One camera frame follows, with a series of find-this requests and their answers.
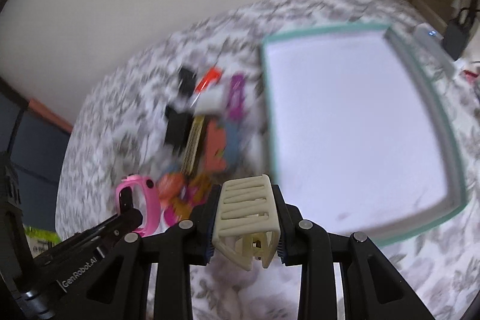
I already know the pink wrist watch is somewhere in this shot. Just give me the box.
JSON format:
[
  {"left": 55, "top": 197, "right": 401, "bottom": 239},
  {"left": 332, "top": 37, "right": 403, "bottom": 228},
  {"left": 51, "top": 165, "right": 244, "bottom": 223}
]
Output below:
[{"left": 115, "top": 174, "right": 161, "bottom": 237}]

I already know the brown pink toy dog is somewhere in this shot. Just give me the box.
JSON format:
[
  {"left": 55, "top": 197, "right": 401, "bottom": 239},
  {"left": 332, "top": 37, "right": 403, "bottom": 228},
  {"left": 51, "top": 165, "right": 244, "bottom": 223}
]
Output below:
[{"left": 161, "top": 173, "right": 213, "bottom": 227}]

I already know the cream slatted plastic piece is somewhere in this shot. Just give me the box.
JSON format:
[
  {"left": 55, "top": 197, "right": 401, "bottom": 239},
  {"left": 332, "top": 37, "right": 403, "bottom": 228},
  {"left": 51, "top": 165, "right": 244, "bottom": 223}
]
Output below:
[{"left": 211, "top": 175, "right": 281, "bottom": 271}]

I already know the black power adapter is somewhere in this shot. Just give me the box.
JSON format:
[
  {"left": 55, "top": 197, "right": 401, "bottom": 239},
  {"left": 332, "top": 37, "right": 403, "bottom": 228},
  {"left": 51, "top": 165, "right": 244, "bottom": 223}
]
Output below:
[{"left": 164, "top": 105, "right": 194, "bottom": 154}]

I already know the red glue tube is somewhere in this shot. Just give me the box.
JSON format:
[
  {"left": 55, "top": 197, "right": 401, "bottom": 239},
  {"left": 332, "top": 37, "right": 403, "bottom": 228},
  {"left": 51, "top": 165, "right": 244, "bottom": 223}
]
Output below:
[{"left": 190, "top": 67, "right": 223, "bottom": 106}]

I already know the orange blue small tag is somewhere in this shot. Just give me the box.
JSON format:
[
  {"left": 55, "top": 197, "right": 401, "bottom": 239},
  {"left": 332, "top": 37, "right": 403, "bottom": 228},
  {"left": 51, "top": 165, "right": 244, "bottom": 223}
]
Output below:
[{"left": 155, "top": 166, "right": 186, "bottom": 208}]

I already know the floral grey white bedspread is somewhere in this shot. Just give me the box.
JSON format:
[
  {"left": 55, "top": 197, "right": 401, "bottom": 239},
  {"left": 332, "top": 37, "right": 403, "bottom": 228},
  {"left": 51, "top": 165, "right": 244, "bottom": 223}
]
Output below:
[{"left": 55, "top": 0, "right": 479, "bottom": 319}]

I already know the white tray with teal rim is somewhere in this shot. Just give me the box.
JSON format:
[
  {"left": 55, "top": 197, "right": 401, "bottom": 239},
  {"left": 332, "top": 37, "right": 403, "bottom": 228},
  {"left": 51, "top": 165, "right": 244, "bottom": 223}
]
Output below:
[{"left": 260, "top": 23, "right": 467, "bottom": 245}]

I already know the gold patterned bar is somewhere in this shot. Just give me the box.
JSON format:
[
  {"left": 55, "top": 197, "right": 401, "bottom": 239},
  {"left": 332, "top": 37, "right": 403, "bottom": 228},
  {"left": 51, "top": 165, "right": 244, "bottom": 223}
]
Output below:
[{"left": 181, "top": 115, "right": 206, "bottom": 176}]

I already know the orange blue card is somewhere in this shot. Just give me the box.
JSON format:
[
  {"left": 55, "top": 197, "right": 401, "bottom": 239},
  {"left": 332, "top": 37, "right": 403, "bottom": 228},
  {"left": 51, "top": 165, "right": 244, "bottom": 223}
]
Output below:
[{"left": 202, "top": 118, "right": 240, "bottom": 174}]

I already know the white small box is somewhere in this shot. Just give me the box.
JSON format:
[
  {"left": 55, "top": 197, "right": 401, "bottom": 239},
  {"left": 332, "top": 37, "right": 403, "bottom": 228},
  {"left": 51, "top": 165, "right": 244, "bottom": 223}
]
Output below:
[{"left": 193, "top": 85, "right": 227, "bottom": 115}]

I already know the black small clip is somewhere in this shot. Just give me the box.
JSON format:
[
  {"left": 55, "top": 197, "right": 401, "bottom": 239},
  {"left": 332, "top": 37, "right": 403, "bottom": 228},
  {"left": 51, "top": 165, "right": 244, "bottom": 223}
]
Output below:
[{"left": 178, "top": 67, "right": 196, "bottom": 98}]

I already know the purple hair clip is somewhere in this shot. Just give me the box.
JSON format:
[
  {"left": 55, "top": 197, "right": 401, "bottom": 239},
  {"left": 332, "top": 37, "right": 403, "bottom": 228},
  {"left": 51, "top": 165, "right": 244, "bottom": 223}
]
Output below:
[{"left": 226, "top": 73, "right": 246, "bottom": 122}]

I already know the white power bank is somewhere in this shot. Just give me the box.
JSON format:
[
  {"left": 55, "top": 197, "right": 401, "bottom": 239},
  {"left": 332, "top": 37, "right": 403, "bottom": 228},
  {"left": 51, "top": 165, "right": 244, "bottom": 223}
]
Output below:
[{"left": 413, "top": 23, "right": 457, "bottom": 79}]

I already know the black charger with cable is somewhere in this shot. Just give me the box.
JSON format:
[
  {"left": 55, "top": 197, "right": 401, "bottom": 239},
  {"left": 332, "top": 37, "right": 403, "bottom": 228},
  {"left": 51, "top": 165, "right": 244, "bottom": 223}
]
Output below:
[{"left": 442, "top": 7, "right": 479, "bottom": 61}]

